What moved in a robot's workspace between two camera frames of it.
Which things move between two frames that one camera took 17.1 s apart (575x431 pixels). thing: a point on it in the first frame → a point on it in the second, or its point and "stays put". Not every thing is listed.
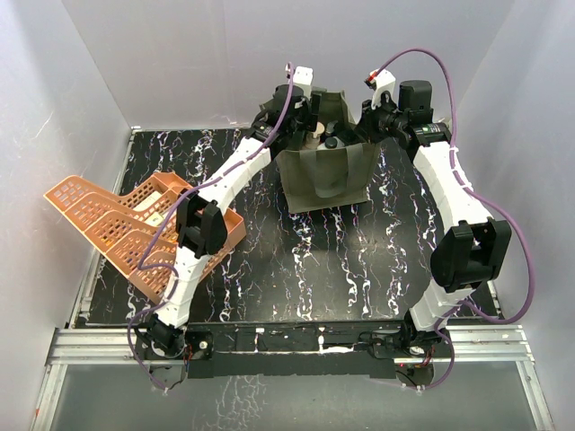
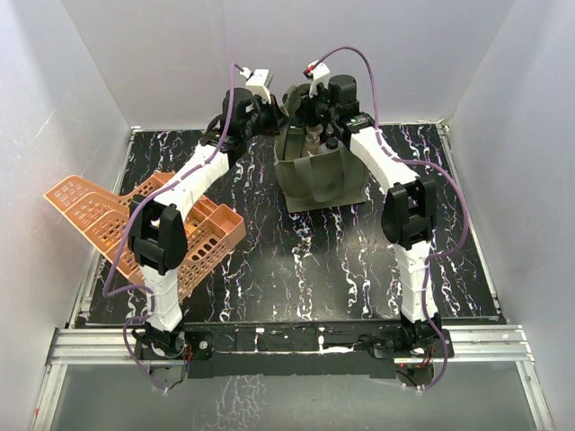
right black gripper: [367, 118] → [304, 111]
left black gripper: [308, 110] → [274, 116]
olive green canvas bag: [330, 176] stays put
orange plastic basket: [137, 232] stays put
